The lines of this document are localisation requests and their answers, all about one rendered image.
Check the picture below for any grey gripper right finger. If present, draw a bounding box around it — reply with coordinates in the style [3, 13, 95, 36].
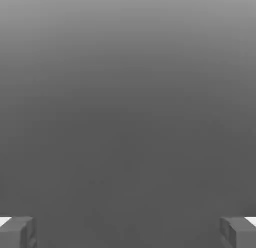
[219, 216, 256, 248]

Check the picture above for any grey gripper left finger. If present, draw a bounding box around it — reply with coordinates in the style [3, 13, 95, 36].
[0, 216, 38, 248]

